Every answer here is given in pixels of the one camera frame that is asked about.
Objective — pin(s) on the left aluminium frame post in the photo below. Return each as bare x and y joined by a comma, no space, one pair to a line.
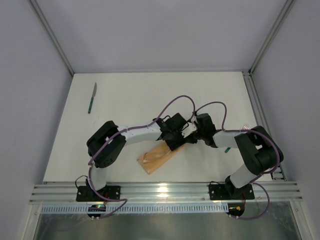
51,35

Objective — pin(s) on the right small connector board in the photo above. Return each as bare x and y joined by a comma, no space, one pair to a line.
235,210

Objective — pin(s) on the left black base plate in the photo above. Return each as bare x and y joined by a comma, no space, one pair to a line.
86,194

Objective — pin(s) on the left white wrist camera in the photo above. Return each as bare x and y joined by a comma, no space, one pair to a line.
188,129

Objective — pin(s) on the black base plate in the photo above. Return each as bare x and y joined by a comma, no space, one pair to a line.
86,194
217,191

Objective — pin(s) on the aluminium frame post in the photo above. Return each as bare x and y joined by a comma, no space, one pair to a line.
51,35
272,33

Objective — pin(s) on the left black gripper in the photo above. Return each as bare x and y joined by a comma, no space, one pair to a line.
173,143

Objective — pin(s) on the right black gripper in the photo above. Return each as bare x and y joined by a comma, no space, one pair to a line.
194,138

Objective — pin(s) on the slotted grey cable duct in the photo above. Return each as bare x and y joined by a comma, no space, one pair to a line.
136,208

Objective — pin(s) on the fork with green handle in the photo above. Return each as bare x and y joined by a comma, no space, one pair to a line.
246,127

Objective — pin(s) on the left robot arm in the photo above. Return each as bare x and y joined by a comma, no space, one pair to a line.
106,144

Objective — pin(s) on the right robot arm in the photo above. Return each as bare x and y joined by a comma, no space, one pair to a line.
259,152

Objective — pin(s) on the left small controller board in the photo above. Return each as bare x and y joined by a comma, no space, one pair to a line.
96,211

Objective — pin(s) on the aluminium front rail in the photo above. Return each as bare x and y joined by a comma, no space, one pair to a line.
163,192

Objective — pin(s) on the knife with green handle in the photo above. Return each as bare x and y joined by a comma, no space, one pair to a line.
92,98

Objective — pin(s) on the right aluminium frame post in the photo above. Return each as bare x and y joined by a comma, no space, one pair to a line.
272,33

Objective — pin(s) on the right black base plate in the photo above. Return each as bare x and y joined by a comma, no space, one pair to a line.
217,191

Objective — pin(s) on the aluminium rail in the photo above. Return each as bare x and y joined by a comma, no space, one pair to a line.
260,116
163,192

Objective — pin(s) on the right side aluminium rail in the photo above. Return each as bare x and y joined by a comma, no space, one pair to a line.
260,116

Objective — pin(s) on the orange cloth napkin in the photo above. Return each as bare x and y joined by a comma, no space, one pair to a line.
157,157

